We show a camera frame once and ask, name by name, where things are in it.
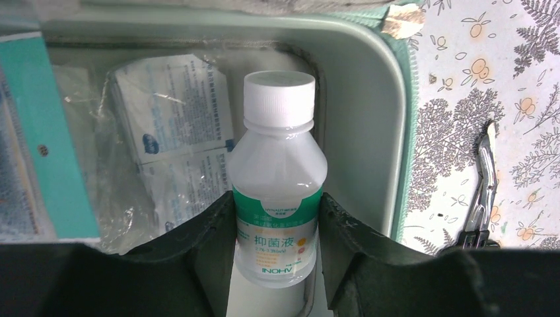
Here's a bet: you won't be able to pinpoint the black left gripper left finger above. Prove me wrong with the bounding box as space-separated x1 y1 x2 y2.
1 192 236 316

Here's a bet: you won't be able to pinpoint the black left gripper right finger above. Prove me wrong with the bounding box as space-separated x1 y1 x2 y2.
318 194 559 316

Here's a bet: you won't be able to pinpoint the black scissors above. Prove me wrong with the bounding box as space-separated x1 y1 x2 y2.
455 121 499 248

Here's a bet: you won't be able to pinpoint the white bottle green label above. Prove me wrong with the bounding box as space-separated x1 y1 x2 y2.
227 71 328 289

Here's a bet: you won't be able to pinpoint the small bag teal strip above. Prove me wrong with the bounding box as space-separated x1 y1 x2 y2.
1 32 100 243

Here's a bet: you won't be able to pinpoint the mint green medicine case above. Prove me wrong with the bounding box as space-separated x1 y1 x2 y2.
0 0 427 317

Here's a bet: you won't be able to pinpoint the floral table mat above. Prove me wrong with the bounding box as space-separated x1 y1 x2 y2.
397 1 559 254

